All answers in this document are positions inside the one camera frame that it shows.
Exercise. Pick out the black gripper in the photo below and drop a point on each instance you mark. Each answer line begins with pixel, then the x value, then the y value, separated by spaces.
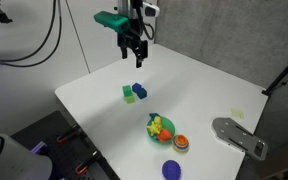
pixel 130 37

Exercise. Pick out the yellow spiky toy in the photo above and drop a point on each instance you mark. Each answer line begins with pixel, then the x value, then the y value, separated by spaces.
pixel 154 128

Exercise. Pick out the teal toy figure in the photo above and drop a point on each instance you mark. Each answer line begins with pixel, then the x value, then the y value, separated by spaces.
pixel 153 115

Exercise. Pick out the yellow toy figure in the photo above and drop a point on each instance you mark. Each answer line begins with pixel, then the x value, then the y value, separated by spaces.
pixel 157 119

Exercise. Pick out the green bowl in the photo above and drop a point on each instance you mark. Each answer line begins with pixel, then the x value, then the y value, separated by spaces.
pixel 169 128

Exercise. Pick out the orange toy figure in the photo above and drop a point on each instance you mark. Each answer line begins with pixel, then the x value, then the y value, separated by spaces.
pixel 164 135

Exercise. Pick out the blue cube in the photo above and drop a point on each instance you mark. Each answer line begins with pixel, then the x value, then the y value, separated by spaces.
pixel 136 87
pixel 142 93

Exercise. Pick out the light green cube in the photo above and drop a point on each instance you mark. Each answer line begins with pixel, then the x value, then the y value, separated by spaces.
pixel 129 99

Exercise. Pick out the black orange-tipped clamp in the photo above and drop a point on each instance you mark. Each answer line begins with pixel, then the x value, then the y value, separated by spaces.
pixel 88 162
pixel 69 133

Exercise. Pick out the rainbow stacking cup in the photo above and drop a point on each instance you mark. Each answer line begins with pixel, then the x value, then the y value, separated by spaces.
pixel 180 143

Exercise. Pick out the black perforated base board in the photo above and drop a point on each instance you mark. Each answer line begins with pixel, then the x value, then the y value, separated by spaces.
pixel 67 150

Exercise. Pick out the yellow-green tape patch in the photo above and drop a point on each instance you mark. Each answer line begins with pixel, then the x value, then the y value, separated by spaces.
pixel 237 113

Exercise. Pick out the purple lid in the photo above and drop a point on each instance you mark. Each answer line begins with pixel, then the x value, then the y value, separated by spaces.
pixel 171 170

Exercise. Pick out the grey metal mounting plate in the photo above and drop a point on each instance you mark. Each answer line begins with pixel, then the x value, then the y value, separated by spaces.
pixel 239 135

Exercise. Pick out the black tripod stand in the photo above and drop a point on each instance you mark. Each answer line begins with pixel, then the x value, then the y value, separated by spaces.
pixel 284 72

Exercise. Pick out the teal wrist camera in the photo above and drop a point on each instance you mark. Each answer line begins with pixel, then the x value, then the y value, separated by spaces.
pixel 112 20

